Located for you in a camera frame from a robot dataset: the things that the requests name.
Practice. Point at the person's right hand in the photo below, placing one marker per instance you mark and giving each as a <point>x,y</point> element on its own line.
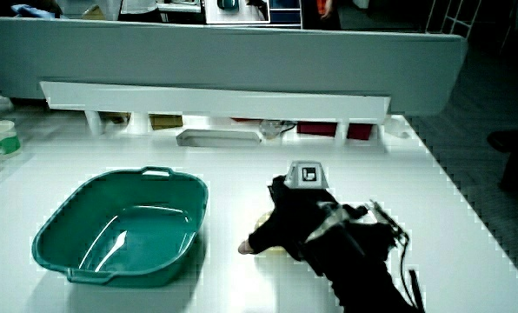
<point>294,221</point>

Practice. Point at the person's right forearm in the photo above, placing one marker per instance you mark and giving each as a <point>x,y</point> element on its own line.
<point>354,269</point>

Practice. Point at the white desk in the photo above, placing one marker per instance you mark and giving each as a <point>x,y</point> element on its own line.
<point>372,165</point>

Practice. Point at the white desk shelf riser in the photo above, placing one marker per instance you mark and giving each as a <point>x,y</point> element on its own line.
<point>215,102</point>

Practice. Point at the red box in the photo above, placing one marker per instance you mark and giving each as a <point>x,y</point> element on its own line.
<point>360,131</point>
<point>316,128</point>

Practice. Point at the clear glass jar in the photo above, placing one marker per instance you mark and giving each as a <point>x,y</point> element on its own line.
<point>270,129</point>

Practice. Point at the brown cardboard box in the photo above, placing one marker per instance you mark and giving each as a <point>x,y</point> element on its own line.
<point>165,121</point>

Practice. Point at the green plastic basin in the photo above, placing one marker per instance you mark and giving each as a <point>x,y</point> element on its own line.
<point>124,235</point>

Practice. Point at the grey partition panel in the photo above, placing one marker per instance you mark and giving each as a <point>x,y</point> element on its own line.
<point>224,56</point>

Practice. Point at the blue cabinet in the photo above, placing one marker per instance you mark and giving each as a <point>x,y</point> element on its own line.
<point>285,13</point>

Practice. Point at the white background table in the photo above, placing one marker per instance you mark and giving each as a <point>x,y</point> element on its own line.
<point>241,16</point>

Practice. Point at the teal object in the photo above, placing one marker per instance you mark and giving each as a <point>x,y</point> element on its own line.
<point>227,4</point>

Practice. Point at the dark stool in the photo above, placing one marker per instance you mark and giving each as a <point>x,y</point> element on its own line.
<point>514,150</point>

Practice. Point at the white metal rack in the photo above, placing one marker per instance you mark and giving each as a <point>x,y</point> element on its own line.
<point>456,17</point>

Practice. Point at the green and white cup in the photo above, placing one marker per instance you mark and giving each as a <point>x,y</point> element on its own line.
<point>1,138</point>

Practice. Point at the blue cloth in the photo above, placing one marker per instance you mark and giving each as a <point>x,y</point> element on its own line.
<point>31,11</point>

